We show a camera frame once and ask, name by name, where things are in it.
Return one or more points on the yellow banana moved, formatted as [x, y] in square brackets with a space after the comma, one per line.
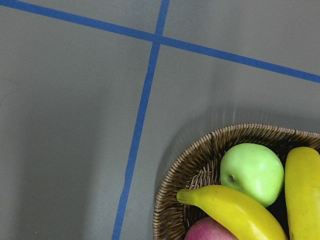
[243, 216]
[302, 193]

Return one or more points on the brown wicker basket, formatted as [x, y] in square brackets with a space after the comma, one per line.
[199, 166]

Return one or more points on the green plastic pear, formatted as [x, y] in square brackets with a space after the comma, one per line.
[254, 170]

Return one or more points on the pink red apple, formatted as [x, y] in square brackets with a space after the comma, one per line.
[208, 229]

